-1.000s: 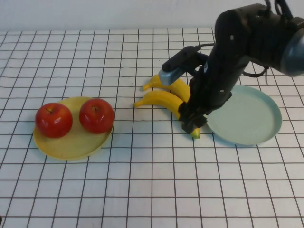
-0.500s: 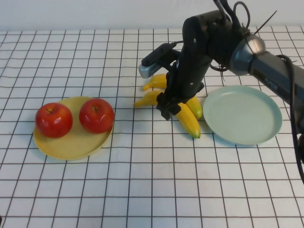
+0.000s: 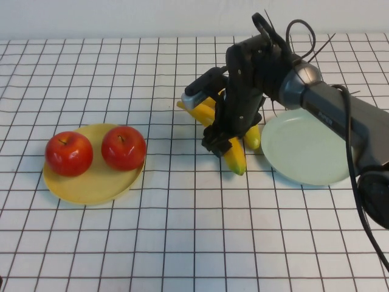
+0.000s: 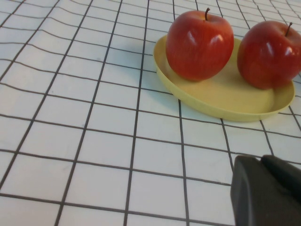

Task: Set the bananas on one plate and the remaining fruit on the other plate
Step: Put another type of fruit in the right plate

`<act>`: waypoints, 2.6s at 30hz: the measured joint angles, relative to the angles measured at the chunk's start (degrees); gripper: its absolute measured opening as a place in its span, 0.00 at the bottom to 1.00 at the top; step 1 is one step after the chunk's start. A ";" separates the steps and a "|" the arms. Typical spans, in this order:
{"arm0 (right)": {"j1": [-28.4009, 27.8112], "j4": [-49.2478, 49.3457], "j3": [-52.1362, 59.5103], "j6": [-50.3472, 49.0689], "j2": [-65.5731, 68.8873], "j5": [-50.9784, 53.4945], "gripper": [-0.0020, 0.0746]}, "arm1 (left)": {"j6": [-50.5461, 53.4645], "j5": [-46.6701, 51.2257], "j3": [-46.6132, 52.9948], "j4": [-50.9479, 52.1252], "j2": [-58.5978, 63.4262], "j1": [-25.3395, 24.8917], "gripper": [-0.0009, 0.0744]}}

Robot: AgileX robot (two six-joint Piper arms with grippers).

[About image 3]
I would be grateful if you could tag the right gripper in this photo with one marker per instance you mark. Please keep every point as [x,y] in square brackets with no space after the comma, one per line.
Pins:
[240,115]

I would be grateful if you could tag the yellow banana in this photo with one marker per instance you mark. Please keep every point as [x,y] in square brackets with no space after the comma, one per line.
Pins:
[253,138]
[235,158]

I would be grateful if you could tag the red apple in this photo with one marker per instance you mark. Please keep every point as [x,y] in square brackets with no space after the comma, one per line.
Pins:
[123,149]
[68,155]

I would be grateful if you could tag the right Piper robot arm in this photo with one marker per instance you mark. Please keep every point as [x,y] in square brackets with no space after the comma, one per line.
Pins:
[328,106]

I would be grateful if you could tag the pale green round plate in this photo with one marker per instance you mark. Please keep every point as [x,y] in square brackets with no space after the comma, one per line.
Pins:
[291,152]

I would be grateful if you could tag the yellow round plate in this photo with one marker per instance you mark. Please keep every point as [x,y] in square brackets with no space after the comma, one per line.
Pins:
[91,185]

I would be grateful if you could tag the white black-grid tablecloth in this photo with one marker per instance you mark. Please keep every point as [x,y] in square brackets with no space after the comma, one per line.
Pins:
[152,243]

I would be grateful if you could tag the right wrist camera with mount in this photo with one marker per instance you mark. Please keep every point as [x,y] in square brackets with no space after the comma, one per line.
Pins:
[202,83]

